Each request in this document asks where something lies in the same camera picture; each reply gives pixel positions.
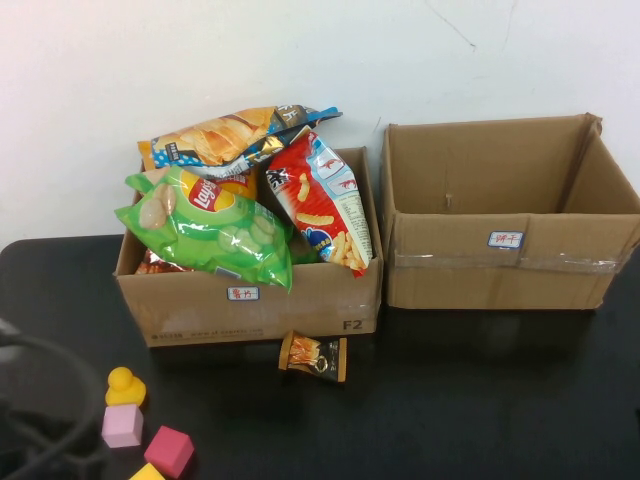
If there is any light pink foam cube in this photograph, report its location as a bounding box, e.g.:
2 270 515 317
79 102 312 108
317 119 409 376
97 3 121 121
101 403 145 450

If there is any yellow rubber duck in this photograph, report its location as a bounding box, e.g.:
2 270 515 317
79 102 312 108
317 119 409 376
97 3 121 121
104 366 148 409

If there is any green Lay's chip bag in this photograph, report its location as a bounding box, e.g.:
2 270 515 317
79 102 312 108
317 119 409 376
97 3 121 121
113 165 295 295

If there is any small orange black snack packet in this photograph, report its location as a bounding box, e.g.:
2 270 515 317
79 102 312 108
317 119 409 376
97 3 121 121
277 330 349 385

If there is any red shrimp stick bag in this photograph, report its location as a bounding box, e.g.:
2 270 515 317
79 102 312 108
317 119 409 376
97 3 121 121
264 127 375 280

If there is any yellow foam block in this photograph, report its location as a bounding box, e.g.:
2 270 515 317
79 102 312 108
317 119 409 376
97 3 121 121
128 462 166 480

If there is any black table mat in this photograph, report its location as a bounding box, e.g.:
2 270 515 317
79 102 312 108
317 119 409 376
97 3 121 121
0 234 640 480

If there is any orange chip bag blue dotted edge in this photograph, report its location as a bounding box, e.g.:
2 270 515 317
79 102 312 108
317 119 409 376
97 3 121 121
137 104 345 171

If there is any white label on plain box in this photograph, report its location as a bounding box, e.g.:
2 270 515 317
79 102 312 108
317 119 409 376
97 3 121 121
487 230 524 249

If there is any magenta foam cube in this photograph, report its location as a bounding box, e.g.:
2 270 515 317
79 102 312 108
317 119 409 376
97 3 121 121
143 425 195 479

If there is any large plain cardboard box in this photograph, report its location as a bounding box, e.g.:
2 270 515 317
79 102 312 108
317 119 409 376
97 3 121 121
380 112 640 312

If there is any cardboard box with F2 print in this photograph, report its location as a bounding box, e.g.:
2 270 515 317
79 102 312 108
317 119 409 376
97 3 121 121
113 146 385 349

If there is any yellow Lay's chip bag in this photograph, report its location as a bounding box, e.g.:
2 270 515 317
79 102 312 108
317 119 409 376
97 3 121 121
199 167 260 201

